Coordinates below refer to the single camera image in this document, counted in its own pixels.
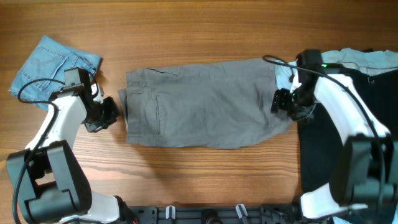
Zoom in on folded blue denim shorts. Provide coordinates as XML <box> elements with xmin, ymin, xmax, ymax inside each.
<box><xmin>9</xmin><ymin>35</ymin><xmax>101</xmax><ymax>101</ymax></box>

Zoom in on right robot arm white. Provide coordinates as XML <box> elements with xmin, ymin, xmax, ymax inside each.
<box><xmin>271</xmin><ymin>68</ymin><xmax>397</xmax><ymax>221</ymax></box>

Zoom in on grey cotton shorts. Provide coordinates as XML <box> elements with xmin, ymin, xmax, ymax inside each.
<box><xmin>119</xmin><ymin>58</ymin><xmax>292</xmax><ymax>149</ymax></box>

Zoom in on light blue shirt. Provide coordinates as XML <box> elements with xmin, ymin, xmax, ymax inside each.
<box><xmin>275</xmin><ymin>48</ymin><xmax>397</xmax><ymax>90</ymax></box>

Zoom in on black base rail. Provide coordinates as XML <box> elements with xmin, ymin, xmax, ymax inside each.
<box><xmin>131</xmin><ymin>204</ymin><xmax>299</xmax><ymax>224</ymax></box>

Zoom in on black garment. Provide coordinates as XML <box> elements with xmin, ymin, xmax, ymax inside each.
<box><xmin>298</xmin><ymin>67</ymin><xmax>398</xmax><ymax>224</ymax></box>

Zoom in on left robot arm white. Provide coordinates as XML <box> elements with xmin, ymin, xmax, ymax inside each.
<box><xmin>6</xmin><ymin>92</ymin><xmax>135</xmax><ymax>223</ymax></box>

